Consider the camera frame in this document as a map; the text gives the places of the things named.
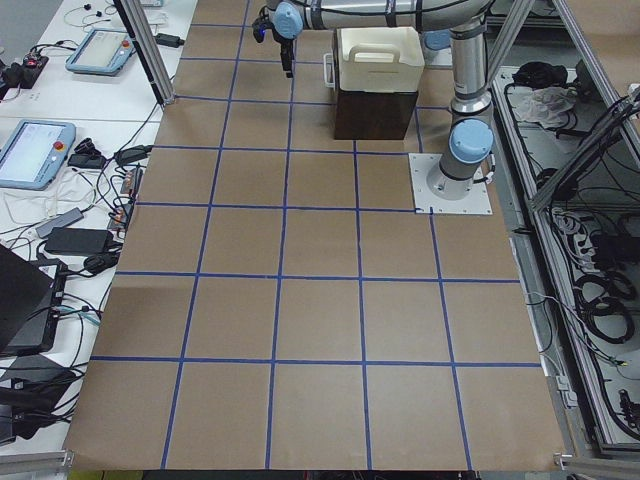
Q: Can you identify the aluminium frame post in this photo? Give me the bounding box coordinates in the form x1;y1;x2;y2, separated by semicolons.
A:
113;0;175;107

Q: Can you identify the white plastic bin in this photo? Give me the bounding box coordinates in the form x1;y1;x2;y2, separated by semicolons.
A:
335;27;425;93

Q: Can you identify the near blue teach pendant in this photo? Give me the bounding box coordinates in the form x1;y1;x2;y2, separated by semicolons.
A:
1;119;76;191

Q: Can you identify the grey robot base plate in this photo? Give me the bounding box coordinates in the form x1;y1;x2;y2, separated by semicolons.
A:
408;153;493;216

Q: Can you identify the black laptop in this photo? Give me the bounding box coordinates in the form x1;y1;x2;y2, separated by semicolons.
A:
1;247;67;357

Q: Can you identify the white drawer handle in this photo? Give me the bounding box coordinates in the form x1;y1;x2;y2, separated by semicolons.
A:
323;52;335;89

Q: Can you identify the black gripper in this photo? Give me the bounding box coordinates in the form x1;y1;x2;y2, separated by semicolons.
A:
251;6;294;78

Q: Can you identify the far blue teach pendant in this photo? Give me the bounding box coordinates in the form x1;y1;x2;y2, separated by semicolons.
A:
65;29;134;77

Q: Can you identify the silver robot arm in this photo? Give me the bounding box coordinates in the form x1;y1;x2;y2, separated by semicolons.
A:
252;1;494;201

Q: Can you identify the blue teach pendant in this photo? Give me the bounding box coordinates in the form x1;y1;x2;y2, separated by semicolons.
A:
65;29;134;77
1;119;76;191

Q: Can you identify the black power adapter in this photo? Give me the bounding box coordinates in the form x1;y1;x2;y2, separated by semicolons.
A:
44;228;113;256

